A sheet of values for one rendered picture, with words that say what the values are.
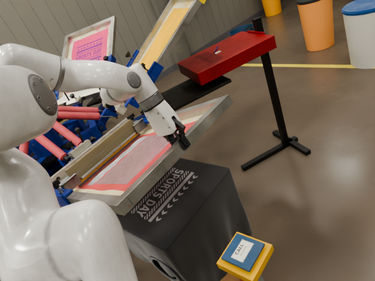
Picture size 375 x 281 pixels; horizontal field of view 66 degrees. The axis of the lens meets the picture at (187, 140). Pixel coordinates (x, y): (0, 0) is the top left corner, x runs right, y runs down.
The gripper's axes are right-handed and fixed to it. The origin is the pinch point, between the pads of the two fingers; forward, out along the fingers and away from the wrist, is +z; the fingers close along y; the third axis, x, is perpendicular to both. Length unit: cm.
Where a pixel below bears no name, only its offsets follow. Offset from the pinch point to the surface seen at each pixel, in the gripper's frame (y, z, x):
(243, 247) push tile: 13.4, 33.6, -11.0
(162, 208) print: -27.2, 24.5, -7.4
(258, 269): 19.0, 37.0, -14.6
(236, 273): 14.0, 35.8, -18.5
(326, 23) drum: -104, 64, 377
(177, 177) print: -33.4, 22.8, 9.7
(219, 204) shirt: -14.1, 36.4, 8.0
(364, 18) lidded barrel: -36, 59, 300
